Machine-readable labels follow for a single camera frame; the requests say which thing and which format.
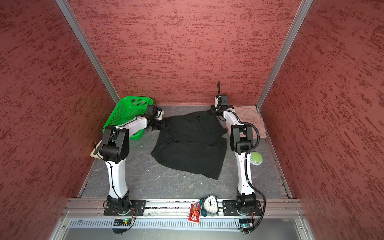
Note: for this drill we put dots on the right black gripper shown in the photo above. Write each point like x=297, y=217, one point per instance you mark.
x=213, y=110

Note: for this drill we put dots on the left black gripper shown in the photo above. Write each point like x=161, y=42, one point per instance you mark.
x=162, y=125

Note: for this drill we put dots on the pink shorts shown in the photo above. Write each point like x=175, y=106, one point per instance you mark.
x=249, y=114

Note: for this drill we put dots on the black shorts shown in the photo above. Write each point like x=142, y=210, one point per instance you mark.
x=192, y=143

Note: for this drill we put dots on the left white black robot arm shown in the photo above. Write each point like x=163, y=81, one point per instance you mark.
x=114, y=150

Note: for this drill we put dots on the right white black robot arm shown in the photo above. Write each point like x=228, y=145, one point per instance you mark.
x=242, y=144

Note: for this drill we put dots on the green plastic basket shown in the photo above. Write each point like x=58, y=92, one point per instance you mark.
x=128, y=110

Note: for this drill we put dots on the beige yellow calculator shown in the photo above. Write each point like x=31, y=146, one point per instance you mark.
x=95, y=154

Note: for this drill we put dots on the white teal alarm clock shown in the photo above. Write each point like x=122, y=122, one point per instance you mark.
x=209, y=206

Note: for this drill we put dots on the red card packet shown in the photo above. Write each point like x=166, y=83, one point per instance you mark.
x=194, y=213

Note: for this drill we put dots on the left small circuit board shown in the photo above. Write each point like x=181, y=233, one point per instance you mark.
x=124, y=223

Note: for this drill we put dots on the small circuit board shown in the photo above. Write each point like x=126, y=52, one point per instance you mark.
x=246, y=224
x=124, y=223

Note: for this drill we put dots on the right small circuit board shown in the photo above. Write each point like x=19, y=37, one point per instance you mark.
x=246, y=224

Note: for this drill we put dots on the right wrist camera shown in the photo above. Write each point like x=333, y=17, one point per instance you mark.
x=221, y=102

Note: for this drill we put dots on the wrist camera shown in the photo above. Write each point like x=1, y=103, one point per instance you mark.
x=155, y=112
x=221, y=102

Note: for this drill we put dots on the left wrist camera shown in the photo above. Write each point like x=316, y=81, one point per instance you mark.
x=155, y=112

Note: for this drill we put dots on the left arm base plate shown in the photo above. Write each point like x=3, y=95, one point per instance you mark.
x=137, y=208

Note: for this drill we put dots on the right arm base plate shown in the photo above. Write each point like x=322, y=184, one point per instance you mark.
x=233, y=208

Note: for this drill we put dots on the aluminium front rail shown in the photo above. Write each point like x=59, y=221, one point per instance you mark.
x=167, y=219

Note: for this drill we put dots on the right aluminium corner post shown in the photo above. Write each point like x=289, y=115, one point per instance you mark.
x=290, y=37

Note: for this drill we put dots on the aluminium corner post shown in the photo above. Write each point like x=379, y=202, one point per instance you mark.
x=79, y=33
x=290, y=37

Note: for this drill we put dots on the left aluminium corner post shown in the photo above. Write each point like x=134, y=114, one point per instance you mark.
x=79, y=33

